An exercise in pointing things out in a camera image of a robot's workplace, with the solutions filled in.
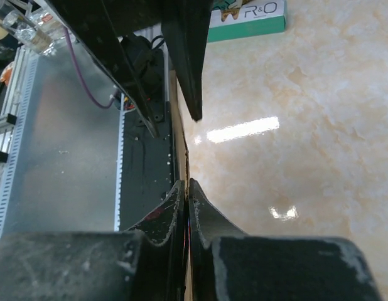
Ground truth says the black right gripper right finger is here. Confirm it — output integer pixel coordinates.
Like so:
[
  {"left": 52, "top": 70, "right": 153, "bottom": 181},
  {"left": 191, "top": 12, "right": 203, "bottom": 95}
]
[{"left": 188, "top": 177, "right": 248, "bottom": 250}]

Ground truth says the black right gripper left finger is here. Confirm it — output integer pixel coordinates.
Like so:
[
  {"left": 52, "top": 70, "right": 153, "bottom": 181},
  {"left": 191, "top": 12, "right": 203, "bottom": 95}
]
[{"left": 123, "top": 180, "right": 186, "bottom": 248}]

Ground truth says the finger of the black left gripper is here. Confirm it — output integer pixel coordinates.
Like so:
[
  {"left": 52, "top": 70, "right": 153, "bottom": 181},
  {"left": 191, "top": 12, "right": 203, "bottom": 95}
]
[
  {"left": 161, "top": 0, "right": 213, "bottom": 122},
  {"left": 47, "top": 0, "right": 159, "bottom": 137}
]

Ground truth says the brown cardboard box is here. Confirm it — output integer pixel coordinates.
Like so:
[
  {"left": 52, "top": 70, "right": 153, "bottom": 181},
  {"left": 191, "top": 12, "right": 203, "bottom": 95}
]
[{"left": 169, "top": 70, "right": 193, "bottom": 300}]

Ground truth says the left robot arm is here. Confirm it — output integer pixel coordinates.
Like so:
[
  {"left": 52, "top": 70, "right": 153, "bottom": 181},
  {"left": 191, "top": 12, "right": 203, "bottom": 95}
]
[{"left": 47, "top": 1, "right": 213, "bottom": 137}]

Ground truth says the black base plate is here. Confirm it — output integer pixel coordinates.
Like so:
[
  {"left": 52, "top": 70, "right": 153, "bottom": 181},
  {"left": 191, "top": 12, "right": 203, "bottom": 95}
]
[{"left": 114, "top": 50, "right": 178, "bottom": 231}]

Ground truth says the aluminium front rail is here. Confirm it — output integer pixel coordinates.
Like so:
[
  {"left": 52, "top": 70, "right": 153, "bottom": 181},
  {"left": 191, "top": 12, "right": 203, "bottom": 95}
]
[{"left": 0, "top": 46, "right": 30, "bottom": 165}]

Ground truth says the white slotted cable duct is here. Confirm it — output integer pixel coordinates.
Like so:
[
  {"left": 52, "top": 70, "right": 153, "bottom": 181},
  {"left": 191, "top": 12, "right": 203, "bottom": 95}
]
[{"left": 0, "top": 54, "right": 39, "bottom": 238}]

